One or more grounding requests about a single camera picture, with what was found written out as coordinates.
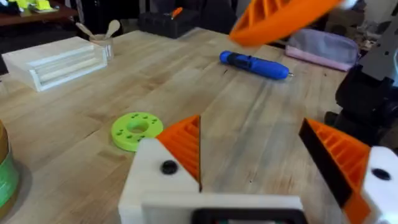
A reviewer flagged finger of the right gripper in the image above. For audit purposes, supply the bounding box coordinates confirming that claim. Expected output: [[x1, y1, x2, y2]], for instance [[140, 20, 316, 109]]
[[229, 0, 359, 48]]

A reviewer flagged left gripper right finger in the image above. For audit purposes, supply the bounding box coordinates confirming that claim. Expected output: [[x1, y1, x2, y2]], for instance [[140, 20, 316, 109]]
[[298, 118, 398, 224]]

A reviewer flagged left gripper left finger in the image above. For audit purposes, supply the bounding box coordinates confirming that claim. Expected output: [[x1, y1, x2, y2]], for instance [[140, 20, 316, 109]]
[[118, 114, 202, 224]]

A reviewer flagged blue electric screwdriver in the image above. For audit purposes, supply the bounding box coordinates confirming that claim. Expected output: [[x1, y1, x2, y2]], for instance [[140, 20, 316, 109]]
[[218, 50, 294, 81]]

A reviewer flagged green disc with holes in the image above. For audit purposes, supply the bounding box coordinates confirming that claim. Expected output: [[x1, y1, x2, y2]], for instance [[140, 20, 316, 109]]
[[110, 111, 164, 153]]

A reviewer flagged grey and pink zip bag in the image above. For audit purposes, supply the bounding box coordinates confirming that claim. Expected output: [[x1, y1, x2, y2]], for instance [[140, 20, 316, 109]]
[[285, 28, 361, 73]]

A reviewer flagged black box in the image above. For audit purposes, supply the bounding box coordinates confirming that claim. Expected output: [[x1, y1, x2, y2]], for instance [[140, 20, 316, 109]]
[[137, 7, 200, 40]]

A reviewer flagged clear cup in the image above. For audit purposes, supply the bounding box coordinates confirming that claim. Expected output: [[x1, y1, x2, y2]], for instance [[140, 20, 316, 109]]
[[89, 33, 115, 60]]

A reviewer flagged white wooden box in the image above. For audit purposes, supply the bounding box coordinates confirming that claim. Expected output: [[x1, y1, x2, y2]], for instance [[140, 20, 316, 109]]
[[1, 36, 108, 93]]

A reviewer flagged wooden spoon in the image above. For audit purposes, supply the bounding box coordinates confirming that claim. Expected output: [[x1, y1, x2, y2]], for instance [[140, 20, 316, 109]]
[[75, 22, 98, 41], [104, 19, 121, 40]]

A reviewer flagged brown side table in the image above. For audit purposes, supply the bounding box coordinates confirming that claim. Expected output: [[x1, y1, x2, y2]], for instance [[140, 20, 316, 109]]
[[0, 2, 79, 27]]

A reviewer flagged yellow-green toy blocks heap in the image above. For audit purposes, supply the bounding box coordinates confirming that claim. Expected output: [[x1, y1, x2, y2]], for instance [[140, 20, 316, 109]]
[[8, 0, 53, 12]]

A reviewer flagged orange-handled tool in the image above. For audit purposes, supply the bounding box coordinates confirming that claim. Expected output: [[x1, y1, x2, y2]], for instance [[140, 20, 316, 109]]
[[170, 6, 184, 20]]

